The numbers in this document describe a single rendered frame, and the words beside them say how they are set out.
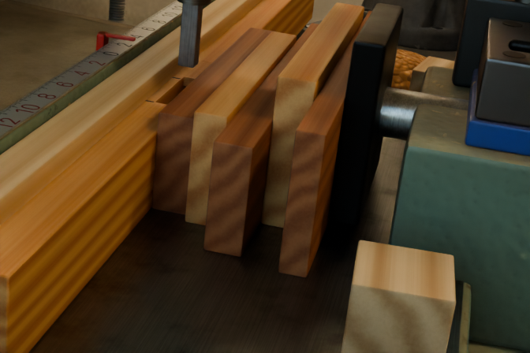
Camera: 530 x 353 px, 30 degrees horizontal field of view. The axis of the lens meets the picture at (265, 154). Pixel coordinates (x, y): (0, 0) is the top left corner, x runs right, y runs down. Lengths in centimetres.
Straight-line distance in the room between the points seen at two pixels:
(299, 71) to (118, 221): 11
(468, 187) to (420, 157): 2
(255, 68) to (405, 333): 20
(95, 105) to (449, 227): 17
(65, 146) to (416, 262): 15
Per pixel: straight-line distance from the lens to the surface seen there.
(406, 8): 117
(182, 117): 46
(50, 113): 45
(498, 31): 48
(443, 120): 47
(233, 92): 48
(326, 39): 52
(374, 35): 46
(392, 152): 59
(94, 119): 45
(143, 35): 57
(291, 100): 45
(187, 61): 53
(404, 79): 72
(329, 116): 43
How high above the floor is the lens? 110
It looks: 21 degrees down
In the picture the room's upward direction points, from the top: 7 degrees clockwise
